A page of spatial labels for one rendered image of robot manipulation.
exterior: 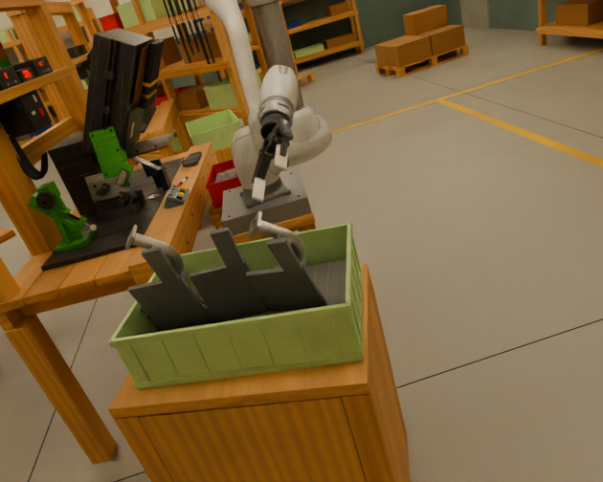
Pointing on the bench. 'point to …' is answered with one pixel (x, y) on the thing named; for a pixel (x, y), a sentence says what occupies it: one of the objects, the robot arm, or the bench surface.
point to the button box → (174, 198)
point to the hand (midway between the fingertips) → (268, 181)
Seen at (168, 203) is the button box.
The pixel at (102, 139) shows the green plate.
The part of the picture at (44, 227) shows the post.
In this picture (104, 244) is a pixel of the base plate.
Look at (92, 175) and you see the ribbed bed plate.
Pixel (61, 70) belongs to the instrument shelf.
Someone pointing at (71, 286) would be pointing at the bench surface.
